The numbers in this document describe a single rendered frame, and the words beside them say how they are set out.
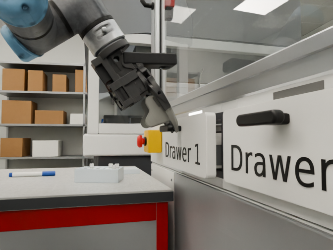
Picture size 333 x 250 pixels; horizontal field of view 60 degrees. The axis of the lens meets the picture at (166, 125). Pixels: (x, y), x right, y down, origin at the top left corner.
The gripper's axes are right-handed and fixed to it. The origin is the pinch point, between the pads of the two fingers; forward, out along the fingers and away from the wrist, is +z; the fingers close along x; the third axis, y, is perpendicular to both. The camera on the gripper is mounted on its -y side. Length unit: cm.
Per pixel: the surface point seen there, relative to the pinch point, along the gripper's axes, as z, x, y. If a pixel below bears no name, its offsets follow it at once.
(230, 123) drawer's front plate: 2.2, 19.6, -2.0
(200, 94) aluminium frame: -2.3, 4.0, -7.0
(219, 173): 10.0, 12.1, 1.3
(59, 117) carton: -58, -395, 35
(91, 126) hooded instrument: -11, -80, 12
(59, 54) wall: -147, -436, -20
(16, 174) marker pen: -11, -43, 41
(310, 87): 0.7, 33.8, -5.2
